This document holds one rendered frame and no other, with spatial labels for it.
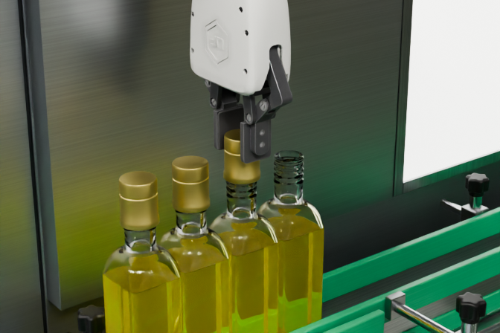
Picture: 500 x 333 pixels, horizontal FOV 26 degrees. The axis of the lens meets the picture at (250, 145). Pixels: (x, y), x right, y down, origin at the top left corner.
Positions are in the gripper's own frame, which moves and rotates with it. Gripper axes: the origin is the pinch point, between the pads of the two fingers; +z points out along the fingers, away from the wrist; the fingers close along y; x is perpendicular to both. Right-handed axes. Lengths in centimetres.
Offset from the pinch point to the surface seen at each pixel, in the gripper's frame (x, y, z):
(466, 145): 46, -13, 16
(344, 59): 23.7, -12.2, -0.1
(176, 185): -7.6, 0.1, 3.3
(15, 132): -16.2, -14.8, 0.7
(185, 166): -6.9, 0.7, 1.5
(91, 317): -14.7, -4.3, 16.7
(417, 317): 16.5, 8.3, 21.8
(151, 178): -10.8, 1.0, 1.5
